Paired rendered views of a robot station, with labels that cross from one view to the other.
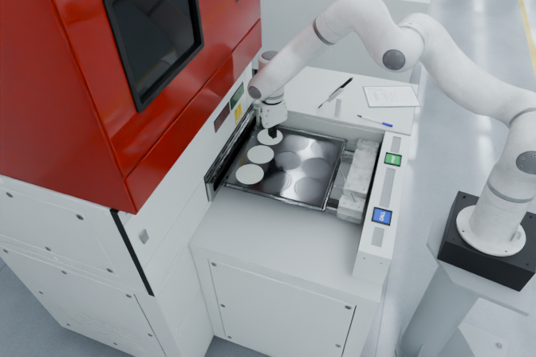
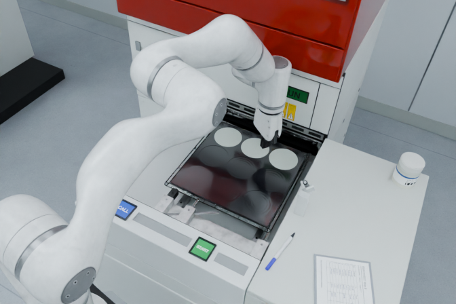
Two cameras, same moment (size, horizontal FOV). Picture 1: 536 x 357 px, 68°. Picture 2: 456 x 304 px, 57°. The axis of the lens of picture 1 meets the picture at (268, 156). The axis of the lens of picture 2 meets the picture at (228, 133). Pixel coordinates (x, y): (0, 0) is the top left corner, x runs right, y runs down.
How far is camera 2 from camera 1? 1.49 m
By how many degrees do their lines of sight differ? 64
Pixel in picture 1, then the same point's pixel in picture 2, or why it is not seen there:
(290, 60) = not seen: hidden behind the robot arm
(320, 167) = (224, 193)
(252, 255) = not seen: hidden behind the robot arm
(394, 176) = (175, 241)
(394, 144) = (232, 263)
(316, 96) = (343, 199)
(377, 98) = (336, 273)
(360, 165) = (226, 239)
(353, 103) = (326, 238)
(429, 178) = not seen: outside the picture
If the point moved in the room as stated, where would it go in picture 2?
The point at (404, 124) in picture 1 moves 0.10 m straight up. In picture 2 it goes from (270, 290) to (275, 269)
